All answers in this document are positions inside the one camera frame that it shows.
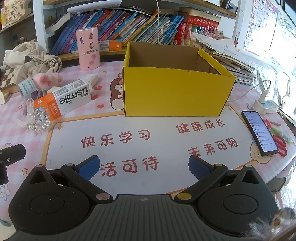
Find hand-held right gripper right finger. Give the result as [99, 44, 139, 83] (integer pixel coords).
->
[174, 155, 263, 204]

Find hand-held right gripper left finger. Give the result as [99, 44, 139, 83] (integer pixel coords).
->
[28, 155, 114, 202]

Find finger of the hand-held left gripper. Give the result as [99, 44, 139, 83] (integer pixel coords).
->
[0, 144, 26, 166]
[0, 162, 9, 185]

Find pearl bead hair accessory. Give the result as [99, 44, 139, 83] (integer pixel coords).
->
[25, 98, 53, 137]

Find small teal labelled packet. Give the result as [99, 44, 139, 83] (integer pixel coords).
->
[18, 77, 37, 97]

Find orange white toothpaste box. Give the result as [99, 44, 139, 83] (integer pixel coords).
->
[33, 79, 91, 122]

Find yellow cardboard box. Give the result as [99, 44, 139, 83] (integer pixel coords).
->
[122, 41, 237, 117]

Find pink plush paw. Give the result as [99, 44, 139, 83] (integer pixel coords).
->
[32, 73, 63, 90]

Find white power adapter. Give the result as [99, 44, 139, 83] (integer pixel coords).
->
[81, 73, 100, 88]

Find pink printed desk mat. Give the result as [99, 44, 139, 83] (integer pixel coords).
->
[0, 58, 296, 225]

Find small beige box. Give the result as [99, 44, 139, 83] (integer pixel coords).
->
[0, 91, 12, 104]

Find black smartphone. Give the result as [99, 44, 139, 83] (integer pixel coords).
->
[241, 111, 279, 156]

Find wooden chessboard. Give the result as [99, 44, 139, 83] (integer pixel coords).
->
[0, 64, 21, 94]

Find red scissors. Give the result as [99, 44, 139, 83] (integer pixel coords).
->
[272, 134, 288, 157]

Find green pen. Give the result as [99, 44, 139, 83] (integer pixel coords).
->
[269, 126, 294, 144]

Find white power strip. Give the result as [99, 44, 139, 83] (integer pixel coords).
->
[253, 99, 279, 114]

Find white plugged charger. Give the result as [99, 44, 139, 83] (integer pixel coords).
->
[257, 89, 269, 103]

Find cream cloth garment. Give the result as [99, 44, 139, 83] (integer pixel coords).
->
[3, 41, 63, 80]

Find furry sleeve cuff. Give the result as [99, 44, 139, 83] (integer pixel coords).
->
[247, 207, 296, 241]

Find pink sticker covered container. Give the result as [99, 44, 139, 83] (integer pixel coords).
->
[76, 27, 101, 70]

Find stack of papers and booklets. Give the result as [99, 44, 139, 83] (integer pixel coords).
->
[192, 32, 257, 86]

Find orange white carton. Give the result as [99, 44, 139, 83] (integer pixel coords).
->
[98, 40, 122, 51]

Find white bookshelf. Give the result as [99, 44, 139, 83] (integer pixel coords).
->
[0, 0, 238, 62]

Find cartoon picture board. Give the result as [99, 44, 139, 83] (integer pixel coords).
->
[0, 0, 34, 30]

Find row of colourful books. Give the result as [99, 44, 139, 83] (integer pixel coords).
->
[50, 9, 220, 56]

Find white flat device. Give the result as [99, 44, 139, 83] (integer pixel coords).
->
[67, 0, 122, 15]

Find white charger cable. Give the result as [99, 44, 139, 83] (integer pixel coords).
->
[228, 79, 271, 102]

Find white hanging cord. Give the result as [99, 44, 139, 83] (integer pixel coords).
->
[155, 0, 163, 44]

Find alphabet wall poster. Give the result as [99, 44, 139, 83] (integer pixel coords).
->
[245, 0, 282, 52]

